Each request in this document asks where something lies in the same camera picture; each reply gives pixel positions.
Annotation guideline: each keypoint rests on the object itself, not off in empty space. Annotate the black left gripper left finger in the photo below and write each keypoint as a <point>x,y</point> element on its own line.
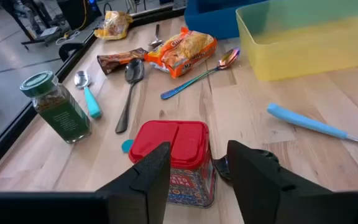
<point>148,186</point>

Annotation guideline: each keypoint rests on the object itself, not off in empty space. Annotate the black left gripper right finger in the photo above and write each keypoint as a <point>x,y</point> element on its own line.
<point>259,186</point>

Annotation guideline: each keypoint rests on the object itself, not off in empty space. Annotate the red-lid paprika tin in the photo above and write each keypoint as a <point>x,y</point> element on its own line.
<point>179,140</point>

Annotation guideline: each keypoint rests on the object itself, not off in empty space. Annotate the green-lid glass spice jar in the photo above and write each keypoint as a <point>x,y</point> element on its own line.
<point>61,115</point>

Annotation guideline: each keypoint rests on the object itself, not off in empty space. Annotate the orange ramen noodle packet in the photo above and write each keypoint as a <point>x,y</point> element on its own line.
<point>185,49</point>

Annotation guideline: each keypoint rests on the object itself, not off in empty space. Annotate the yellow snack bag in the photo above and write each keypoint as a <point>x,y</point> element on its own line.
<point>113,26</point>

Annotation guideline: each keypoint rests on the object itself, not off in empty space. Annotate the all-black metal spoon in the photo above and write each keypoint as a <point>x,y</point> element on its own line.
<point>134,71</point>

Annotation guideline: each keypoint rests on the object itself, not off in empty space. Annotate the brown snack bar wrapper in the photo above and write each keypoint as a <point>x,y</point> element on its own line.
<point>117,60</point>

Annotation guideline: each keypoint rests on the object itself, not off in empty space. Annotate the iridescent rainbow spoon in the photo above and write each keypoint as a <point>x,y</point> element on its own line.
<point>227,59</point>

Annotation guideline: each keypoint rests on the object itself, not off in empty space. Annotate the yellow plastic bin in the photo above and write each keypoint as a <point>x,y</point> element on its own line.
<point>306,53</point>

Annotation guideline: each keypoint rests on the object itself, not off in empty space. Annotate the small silver spoon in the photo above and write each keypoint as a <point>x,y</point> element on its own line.
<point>156,42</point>

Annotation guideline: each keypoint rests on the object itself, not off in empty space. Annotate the blue plastic bin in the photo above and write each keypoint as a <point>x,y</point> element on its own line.
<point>210,25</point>

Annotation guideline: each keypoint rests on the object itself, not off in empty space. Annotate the black computer tower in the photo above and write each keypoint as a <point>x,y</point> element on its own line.
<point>73,12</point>

